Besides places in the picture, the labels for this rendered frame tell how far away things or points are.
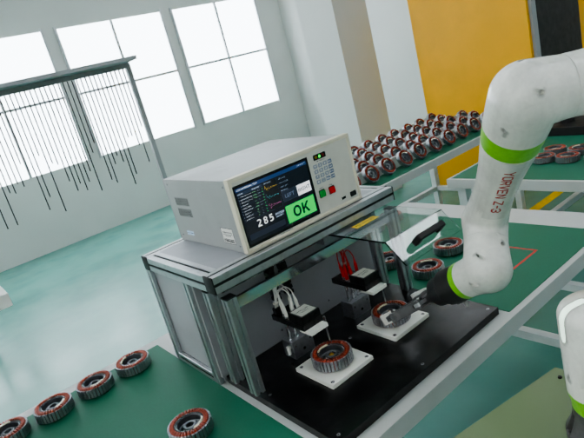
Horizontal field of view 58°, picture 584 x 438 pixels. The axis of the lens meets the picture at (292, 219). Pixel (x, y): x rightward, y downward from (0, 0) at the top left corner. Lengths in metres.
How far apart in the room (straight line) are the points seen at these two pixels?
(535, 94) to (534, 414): 0.57
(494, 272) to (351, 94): 4.18
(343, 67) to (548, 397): 4.45
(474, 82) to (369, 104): 1.05
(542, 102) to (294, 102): 8.61
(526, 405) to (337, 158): 0.82
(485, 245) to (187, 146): 7.27
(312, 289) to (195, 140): 6.80
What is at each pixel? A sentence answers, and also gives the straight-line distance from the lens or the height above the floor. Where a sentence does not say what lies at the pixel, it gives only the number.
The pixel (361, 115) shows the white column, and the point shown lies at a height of 0.89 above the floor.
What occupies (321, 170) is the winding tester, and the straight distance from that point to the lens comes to 1.51.
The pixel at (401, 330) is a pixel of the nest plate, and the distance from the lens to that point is 1.53.
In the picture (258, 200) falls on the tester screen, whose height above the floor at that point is 1.24.
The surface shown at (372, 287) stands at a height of 0.88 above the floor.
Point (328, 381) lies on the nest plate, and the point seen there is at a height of 0.78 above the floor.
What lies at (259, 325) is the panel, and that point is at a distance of 1.59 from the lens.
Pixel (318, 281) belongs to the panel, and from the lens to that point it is 1.70.
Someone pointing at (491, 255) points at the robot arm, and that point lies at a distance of 1.25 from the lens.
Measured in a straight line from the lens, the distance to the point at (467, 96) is 5.11.
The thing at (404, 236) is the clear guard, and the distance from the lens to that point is 1.41.
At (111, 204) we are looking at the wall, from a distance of 7.84.
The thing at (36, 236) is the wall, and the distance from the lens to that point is 7.62.
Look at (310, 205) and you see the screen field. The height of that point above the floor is 1.16.
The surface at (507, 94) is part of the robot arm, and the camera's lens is 0.96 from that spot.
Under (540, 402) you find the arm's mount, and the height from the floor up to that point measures 0.85.
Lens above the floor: 1.56
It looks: 16 degrees down
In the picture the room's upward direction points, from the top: 15 degrees counter-clockwise
